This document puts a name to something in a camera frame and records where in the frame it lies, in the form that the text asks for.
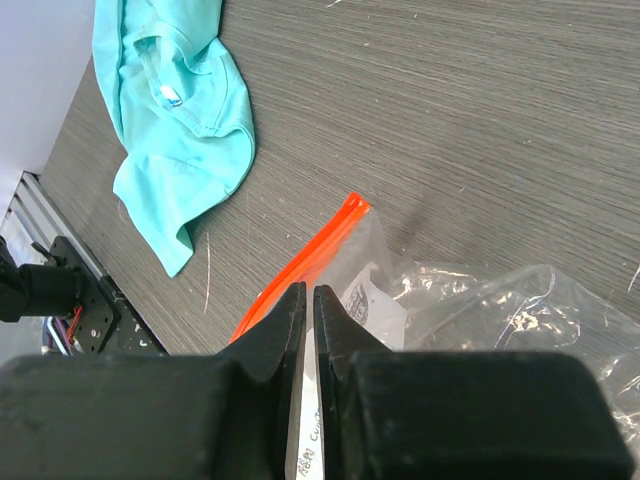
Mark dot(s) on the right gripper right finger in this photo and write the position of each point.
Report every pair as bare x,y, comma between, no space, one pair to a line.
457,415

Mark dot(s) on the teal cloth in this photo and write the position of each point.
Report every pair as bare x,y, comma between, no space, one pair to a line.
181,110

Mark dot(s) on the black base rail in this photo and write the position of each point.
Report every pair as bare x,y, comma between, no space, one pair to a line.
103,321

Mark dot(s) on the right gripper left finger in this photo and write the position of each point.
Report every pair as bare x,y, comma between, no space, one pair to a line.
231,415

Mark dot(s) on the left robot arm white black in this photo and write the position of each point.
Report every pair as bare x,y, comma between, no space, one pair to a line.
34,290

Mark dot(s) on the clear zip bag orange seal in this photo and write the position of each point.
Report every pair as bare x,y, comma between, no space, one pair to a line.
427,306

